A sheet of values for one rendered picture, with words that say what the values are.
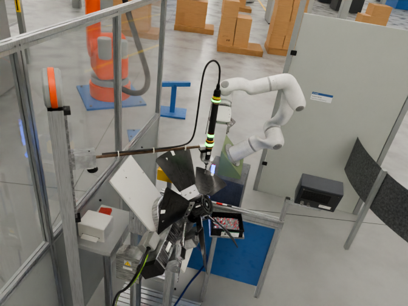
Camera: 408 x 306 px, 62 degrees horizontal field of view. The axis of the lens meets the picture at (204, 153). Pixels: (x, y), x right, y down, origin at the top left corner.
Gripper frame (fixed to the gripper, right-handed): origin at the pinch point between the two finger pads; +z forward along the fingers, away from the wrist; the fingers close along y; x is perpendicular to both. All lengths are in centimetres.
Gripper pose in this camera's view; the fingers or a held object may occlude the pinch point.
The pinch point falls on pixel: (220, 130)
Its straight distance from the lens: 201.0
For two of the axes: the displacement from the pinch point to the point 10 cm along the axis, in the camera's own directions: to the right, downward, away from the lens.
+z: -1.7, 9.4, -2.9
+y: -9.8, -1.5, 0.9
